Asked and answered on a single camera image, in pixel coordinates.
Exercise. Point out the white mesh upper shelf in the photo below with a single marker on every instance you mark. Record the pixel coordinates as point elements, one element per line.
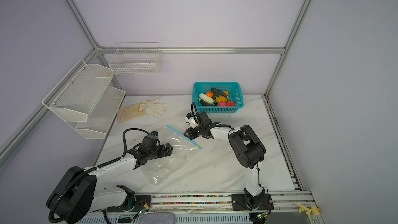
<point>75,97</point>

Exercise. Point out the white mesh shelf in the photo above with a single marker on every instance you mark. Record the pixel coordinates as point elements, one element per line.
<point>100,121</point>
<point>75,97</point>

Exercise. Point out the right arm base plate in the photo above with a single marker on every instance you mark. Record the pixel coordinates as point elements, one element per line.
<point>246,202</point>

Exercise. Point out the grey cloth pad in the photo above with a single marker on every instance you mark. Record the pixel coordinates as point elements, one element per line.
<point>157,218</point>

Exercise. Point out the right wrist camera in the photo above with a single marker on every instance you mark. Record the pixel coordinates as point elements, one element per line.
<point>191,120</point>

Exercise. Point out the dark toy eggplant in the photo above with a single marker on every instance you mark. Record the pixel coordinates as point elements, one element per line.
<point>204,103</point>
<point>218,92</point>

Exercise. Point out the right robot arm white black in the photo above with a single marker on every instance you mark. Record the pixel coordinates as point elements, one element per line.
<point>249,151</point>

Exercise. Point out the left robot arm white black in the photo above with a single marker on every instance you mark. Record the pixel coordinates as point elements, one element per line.
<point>81,191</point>

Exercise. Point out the clear zip top bag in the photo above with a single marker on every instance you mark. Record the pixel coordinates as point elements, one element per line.
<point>183,150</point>

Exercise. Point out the white wire wall basket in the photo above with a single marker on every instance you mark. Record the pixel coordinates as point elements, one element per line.
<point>136,58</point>

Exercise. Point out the pink toy fruit left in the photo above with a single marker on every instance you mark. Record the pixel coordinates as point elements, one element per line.
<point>222,104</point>

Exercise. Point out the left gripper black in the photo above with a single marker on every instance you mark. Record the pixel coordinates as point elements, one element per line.
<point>162,152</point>

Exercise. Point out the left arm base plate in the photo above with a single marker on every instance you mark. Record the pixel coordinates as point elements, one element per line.
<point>136,206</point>

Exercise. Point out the teal plastic basket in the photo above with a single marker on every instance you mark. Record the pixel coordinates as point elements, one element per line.
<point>235,95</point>

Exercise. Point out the yellow toy mango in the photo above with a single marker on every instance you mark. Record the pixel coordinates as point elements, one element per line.
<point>221,99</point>

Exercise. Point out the white mesh lower shelf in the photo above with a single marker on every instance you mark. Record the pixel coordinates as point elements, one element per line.
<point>100,121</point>

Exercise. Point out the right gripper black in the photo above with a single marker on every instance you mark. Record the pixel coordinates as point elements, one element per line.
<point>190,133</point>

